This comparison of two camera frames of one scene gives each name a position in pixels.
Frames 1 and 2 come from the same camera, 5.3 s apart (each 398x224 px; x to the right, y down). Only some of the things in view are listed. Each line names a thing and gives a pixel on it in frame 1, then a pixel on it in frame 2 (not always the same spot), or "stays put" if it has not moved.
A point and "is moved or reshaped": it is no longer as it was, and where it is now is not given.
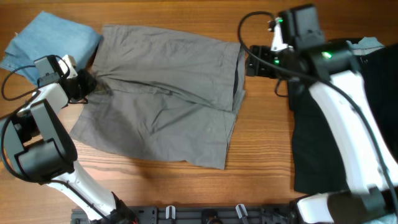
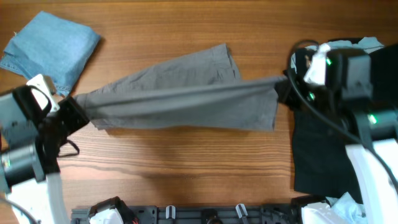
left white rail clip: x=167 y=211 stays put
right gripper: x=256 y=67 -> x=289 y=98
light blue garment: x=367 y=43 stays put
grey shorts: x=161 y=96 is moved or reshaped
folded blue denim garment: x=47 y=34 stays put
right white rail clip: x=239 y=213 stays put
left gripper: x=90 y=81 -> x=68 y=108
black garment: x=319 y=167 stays put
